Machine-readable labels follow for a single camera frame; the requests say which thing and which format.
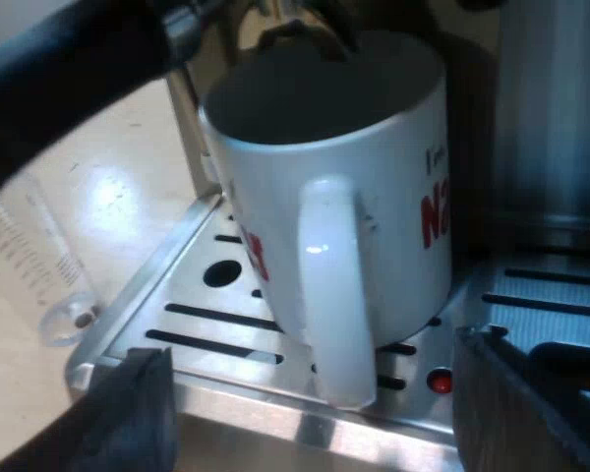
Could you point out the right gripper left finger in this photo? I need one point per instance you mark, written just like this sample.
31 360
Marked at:
128 413

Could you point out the steel espresso machine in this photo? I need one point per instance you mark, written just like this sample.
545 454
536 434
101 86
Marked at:
211 314

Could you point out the clear measuring glass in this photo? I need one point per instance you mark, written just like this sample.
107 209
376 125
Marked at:
39 255

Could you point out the white mug red black print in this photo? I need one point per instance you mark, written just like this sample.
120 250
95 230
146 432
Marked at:
373 162

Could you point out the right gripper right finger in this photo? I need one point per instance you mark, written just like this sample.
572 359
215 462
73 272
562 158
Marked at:
511 418

